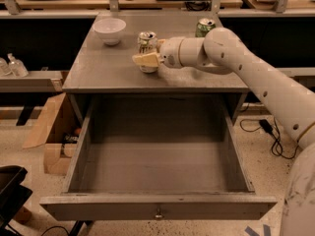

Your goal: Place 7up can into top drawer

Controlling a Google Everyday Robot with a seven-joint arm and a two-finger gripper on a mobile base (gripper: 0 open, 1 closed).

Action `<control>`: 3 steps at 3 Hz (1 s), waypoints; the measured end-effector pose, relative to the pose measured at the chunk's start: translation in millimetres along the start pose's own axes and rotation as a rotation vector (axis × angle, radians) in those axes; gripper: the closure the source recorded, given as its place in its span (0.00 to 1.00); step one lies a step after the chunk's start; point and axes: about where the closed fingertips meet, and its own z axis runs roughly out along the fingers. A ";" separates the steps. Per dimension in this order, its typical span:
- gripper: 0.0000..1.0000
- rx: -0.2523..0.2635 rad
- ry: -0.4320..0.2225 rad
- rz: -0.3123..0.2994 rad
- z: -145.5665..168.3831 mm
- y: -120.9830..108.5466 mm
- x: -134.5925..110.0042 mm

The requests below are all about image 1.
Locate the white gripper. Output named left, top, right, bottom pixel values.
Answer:
left=132, top=37, right=184, bottom=69

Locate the white 7up soda can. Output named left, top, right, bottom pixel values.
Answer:
left=137, top=31, right=158, bottom=74

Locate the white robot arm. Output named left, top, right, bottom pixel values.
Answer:
left=133, top=28, right=315, bottom=236

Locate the green soda can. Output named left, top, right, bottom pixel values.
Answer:
left=195, top=18, right=216, bottom=37

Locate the open grey top drawer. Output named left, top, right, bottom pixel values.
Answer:
left=40, top=94, right=277, bottom=220

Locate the metal drawer knob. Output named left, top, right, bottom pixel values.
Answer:
left=155, top=207, right=163, bottom=220

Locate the white ceramic bowl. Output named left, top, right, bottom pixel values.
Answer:
left=93, top=18, right=126, bottom=45

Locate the grey cabinet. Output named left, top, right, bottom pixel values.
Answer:
left=63, top=10, right=249, bottom=117

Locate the grey side shelf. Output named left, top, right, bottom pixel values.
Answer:
left=0, top=71, right=63, bottom=92

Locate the open cardboard box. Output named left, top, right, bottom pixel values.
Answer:
left=23, top=92, right=81, bottom=175

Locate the clear plastic bottle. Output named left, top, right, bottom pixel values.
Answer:
left=0, top=58, right=12, bottom=76
left=8, top=53, right=29, bottom=78

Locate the black chair part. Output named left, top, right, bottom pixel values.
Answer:
left=0, top=165, right=32, bottom=236

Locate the black floor cable with adapter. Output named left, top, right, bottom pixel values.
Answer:
left=239, top=116, right=300, bottom=160

